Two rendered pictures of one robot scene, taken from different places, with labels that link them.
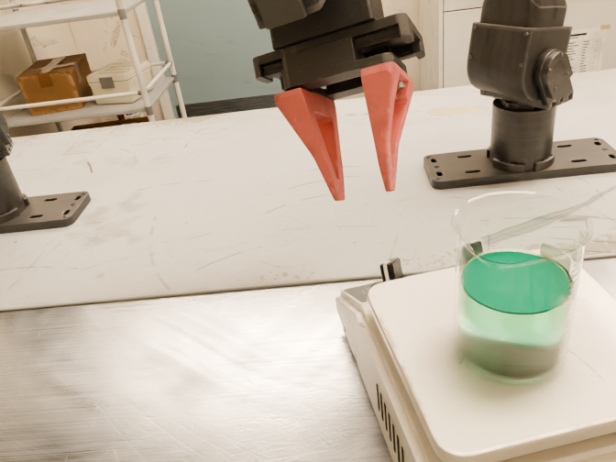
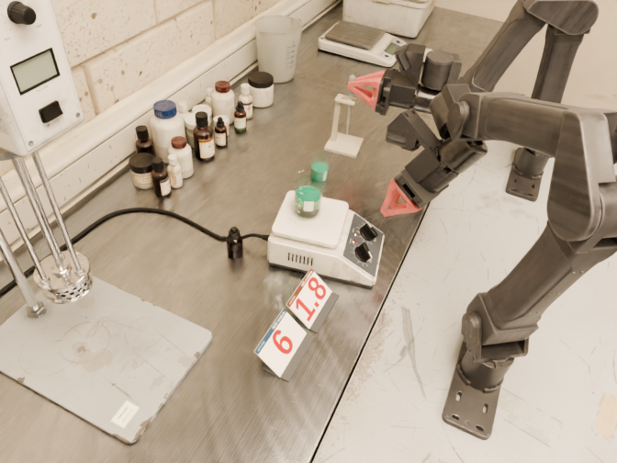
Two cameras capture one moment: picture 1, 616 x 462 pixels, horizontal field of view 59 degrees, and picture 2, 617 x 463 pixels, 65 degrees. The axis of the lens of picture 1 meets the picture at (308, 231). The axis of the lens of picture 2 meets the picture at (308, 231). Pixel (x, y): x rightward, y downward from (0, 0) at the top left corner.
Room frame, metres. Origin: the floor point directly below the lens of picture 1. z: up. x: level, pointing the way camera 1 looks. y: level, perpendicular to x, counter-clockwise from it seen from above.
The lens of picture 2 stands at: (0.38, -0.72, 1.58)
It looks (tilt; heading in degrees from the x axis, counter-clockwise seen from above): 44 degrees down; 106
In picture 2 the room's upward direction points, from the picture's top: 6 degrees clockwise
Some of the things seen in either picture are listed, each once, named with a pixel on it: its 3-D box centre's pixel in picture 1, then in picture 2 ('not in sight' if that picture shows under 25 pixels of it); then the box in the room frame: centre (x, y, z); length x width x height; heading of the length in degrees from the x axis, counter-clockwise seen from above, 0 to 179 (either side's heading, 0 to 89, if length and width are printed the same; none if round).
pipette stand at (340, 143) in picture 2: not in sight; (347, 122); (0.16, 0.28, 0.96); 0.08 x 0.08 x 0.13; 2
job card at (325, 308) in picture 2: not in sight; (313, 299); (0.25, -0.22, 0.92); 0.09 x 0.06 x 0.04; 84
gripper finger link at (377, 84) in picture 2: not in sight; (369, 86); (0.19, 0.28, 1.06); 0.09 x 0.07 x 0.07; 2
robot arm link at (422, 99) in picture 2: not in sight; (429, 96); (0.33, 0.28, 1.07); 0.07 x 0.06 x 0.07; 2
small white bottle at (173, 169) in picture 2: not in sight; (173, 171); (-0.13, -0.03, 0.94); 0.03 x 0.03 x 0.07
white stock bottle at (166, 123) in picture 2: not in sight; (168, 131); (-0.19, 0.06, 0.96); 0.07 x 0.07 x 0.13
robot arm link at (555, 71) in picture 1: (523, 74); (495, 333); (0.53, -0.23, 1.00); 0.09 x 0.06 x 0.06; 31
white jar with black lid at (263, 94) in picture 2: not in sight; (260, 89); (-0.11, 0.37, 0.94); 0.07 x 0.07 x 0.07
